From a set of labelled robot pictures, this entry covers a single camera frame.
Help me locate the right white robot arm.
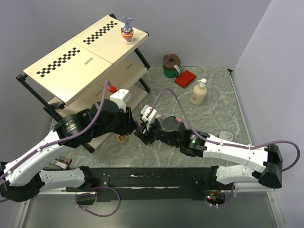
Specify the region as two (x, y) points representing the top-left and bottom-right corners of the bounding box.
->
(134, 116), (283, 189)

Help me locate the beige soap pump bottle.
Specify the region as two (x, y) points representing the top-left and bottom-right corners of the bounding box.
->
(190, 78), (207, 105)

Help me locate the beige three-tier shelf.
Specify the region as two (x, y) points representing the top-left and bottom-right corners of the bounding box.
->
(17, 14), (150, 121)

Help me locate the pink clover donut toy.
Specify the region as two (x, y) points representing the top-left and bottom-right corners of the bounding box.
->
(117, 135), (127, 143)

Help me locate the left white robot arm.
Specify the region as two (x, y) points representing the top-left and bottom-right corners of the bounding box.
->
(0, 99), (137, 202)

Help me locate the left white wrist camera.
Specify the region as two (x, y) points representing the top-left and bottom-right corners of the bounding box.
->
(110, 89), (132, 112)

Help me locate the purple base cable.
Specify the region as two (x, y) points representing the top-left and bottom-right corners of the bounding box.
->
(75, 187), (121, 217)

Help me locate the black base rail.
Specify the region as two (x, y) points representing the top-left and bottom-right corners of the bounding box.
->
(65, 166), (240, 202)

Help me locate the purple sitting bunny toy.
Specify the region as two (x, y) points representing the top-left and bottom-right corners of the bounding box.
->
(135, 121), (143, 132)

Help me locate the red box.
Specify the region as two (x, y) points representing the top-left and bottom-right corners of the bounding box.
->
(174, 70), (196, 88)

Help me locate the brown green plush toy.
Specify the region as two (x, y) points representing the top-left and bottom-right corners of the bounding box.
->
(162, 54), (181, 78)

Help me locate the brown snack packet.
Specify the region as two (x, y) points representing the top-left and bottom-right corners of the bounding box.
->
(51, 156), (72, 170)

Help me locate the pink white small toy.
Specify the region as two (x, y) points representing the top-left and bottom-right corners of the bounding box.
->
(156, 114), (162, 120)

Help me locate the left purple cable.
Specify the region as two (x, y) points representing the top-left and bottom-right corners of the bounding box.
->
(0, 79), (117, 202)

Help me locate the tin can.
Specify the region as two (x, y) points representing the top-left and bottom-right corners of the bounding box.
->
(218, 130), (234, 142)

